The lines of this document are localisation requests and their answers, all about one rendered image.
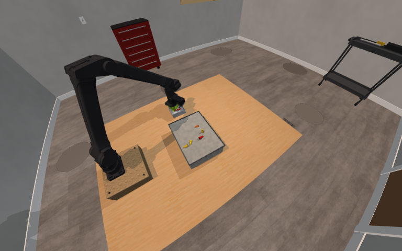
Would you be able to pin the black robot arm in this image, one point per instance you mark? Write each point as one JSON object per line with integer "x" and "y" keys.
{"x": 83, "y": 75}

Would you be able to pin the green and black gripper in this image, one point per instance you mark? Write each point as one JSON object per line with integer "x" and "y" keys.
{"x": 173, "y": 107}

